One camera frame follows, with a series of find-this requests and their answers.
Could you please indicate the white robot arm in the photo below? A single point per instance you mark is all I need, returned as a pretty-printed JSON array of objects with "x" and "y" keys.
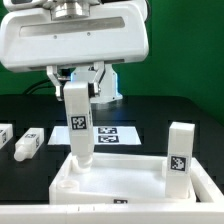
[{"x": 108, "y": 85}]

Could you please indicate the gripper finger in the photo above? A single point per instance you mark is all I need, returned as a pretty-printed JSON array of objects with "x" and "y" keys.
[
  {"x": 52, "y": 73},
  {"x": 94, "y": 84}
]

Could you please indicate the white square desk top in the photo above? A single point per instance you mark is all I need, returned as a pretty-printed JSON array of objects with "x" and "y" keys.
[{"x": 114, "y": 179}]

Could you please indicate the white L-shaped fence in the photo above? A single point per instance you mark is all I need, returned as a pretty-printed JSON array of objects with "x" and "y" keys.
[{"x": 209, "y": 210}]

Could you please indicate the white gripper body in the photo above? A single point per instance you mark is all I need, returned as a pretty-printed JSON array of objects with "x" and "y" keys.
[{"x": 39, "y": 35}]

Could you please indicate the white flat base tag plate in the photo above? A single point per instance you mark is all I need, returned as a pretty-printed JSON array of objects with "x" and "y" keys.
[{"x": 103, "y": 135}]

